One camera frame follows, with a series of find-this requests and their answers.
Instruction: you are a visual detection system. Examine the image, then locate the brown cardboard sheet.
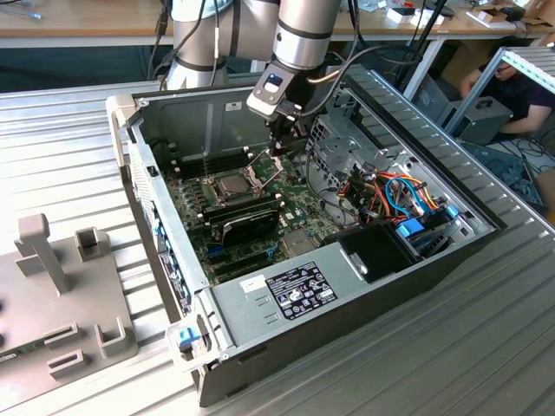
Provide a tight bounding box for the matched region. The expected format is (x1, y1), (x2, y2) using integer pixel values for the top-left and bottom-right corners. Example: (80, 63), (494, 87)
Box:
(441, 41), (495, 88)

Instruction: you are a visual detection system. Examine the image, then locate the black tripod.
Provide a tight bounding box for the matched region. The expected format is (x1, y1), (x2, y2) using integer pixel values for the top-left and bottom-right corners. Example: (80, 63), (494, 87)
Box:
(392, 0), (450, 90)

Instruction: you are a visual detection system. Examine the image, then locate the green motherboard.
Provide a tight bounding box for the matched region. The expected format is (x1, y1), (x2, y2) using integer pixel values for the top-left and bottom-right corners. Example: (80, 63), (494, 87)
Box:
(162, 145), (363, 288)

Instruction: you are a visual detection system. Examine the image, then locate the green RAM stick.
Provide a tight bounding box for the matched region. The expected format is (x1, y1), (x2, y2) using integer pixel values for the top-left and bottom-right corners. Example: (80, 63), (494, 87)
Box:
(0, 338), (48, 361)

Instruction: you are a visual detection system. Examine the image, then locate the aluminium profile frame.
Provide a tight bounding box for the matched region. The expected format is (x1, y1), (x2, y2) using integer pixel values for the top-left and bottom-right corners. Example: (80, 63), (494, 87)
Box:
(446, 45), (555, 135)

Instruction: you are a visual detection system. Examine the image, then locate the silver CPU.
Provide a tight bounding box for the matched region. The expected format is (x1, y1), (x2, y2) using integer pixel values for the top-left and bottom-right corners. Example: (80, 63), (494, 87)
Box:
(218, 175), (250, 198)

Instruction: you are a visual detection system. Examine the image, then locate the black expansion slot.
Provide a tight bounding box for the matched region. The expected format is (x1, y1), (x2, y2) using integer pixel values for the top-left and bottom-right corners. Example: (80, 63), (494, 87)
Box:
(212, 258), (274, 283)
(210, 249), (271, 273)

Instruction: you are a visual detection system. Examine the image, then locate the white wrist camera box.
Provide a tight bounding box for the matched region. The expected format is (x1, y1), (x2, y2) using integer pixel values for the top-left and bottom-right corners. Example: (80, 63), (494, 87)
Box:
(245, 71), (290, 119)

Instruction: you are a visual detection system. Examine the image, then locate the blue wire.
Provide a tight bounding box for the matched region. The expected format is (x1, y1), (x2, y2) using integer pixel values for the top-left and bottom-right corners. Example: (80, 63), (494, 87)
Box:
(384, 176), (424, 218)

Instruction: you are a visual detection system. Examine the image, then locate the grey parts rack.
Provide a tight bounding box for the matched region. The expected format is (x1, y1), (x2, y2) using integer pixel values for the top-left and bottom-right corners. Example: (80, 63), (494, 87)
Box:
(0, 211), (140, 403)

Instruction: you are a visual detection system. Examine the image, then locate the clear plastic case handle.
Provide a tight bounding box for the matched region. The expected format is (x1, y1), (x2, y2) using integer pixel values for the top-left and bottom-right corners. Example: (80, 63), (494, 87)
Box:
(164, 318), (218, 374)

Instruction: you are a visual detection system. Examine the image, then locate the silver chipset heatsink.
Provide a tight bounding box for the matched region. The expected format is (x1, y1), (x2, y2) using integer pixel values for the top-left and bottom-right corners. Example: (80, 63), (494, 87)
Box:
(282, 229), (317, 257)

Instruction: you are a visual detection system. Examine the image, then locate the metal drive cage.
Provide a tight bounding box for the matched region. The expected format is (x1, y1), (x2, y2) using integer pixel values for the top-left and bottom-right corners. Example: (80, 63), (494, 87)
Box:
(305, 79), (417, 194)

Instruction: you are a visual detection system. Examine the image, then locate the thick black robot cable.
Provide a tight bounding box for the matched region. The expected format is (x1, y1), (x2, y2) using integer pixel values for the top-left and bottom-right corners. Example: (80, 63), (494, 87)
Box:
(301, 42), (418, 116)

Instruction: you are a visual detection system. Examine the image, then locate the red wire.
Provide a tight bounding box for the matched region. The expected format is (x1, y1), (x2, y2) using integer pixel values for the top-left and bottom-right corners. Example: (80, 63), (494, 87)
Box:
(368, 184), (389, 220)

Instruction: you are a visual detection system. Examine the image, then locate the hard disk in blue carrier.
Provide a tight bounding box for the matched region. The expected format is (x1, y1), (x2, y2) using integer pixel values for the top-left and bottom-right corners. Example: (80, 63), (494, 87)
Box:
(395, 206), (460, 264)

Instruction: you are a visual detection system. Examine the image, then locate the black wire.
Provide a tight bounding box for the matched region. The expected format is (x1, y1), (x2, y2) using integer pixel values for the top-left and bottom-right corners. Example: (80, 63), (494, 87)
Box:
(303, 145), (363, 229)

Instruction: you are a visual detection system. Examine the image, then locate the dark grey computer tower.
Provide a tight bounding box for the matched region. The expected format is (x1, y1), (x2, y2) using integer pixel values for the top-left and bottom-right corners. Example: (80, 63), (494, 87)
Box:
(458, 97), (515, 146)

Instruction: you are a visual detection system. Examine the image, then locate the long wooden desk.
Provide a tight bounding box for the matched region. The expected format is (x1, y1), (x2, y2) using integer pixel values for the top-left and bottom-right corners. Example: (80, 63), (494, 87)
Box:
(0, 0), (555, 49)

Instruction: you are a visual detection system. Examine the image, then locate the cable with plug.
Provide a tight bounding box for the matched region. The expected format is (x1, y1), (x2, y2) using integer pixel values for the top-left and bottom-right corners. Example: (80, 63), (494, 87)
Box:
(147, 0), (171, 86)

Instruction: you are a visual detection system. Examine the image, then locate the orange wire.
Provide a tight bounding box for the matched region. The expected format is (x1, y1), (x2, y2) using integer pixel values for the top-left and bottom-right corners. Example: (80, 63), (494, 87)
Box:
(375, 172), (441, 207)

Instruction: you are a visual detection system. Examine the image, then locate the open grey PC case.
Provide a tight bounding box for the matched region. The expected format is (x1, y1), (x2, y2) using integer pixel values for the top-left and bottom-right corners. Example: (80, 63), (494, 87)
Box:
(106, 72), (509, 409)

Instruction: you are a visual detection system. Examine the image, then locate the CPU socket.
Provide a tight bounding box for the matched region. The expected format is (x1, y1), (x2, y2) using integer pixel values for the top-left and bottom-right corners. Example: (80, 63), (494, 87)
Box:
(206, 170), (263, 205)

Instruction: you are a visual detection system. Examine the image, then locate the open cardboard box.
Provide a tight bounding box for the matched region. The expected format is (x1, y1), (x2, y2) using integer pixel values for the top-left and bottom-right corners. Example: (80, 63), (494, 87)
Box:
(466, 3), (511, 28)

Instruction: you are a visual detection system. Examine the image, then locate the beige plastic case handle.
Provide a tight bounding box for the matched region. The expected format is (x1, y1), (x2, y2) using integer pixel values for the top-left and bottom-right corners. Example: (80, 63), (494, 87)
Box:
(106, 95), (144, 168)

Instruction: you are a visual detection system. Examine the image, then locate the small white box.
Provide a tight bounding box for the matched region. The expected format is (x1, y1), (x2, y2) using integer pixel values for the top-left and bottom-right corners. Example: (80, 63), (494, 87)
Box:
(385, 4), (418, 25)

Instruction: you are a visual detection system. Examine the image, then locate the black graphics card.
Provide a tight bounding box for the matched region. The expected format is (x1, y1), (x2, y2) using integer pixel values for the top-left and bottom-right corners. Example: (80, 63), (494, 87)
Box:
(213, 207), (282, 247)

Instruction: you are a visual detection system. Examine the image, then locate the metal socket cover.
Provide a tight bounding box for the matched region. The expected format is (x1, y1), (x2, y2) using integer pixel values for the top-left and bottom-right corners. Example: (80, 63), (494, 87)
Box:
(244, 146), (286, 192)

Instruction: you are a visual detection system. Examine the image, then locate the grey power supply unit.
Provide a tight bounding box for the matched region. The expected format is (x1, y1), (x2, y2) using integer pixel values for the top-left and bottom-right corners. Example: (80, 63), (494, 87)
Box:
(210, 240), (372, 350)

